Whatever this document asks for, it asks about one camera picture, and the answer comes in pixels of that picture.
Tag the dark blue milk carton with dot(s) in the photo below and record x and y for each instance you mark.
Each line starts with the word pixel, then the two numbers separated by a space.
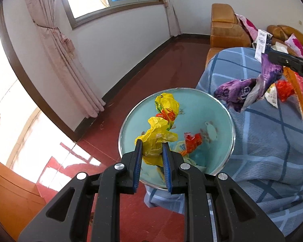
pixel 260 44

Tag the white snack packet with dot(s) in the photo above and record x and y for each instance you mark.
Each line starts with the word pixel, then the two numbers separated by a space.
pixel 271 97

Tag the red plastic bag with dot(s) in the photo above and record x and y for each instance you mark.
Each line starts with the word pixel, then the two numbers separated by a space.
pixel 284 89

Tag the yellow wrapper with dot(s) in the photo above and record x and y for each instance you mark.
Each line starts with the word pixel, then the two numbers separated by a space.
pixel 156 131

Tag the red printed wrapper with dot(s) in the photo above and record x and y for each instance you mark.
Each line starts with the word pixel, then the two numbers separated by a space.
pixel 192 141

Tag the blue plaid tablecloth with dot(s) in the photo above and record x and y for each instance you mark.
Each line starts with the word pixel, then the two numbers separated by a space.
pixel 267 143

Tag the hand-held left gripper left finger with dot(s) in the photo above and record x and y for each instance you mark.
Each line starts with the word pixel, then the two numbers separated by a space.
pixel 138 167

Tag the brown balcony door frame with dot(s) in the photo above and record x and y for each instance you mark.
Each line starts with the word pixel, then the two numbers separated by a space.
pixel 17 63

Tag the wooden door panel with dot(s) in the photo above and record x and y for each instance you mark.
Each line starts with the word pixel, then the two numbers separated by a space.
pixel 10 181

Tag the light teal cartoon trash bin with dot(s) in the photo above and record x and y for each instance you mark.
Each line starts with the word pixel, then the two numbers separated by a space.
pixel 141 116

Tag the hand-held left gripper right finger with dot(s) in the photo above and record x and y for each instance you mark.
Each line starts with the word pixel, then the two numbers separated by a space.
pixel 167 170

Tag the purple wrapper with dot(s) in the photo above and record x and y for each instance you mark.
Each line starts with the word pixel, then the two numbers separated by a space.
pixel 242 90

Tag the long orange packet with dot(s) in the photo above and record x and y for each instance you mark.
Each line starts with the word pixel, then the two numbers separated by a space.
pixel 296 90

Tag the brown leather armchair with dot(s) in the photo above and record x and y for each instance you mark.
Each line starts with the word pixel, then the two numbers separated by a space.
pixel 224 30

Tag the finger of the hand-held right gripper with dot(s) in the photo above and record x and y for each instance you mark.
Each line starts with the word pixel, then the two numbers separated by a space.
pixel 280 58

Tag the narrow pink curtain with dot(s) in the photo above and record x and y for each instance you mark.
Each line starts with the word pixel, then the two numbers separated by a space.
pixel 173 10

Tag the long pink curtain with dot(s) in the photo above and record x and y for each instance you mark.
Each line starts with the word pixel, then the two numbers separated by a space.
pixel 70 55

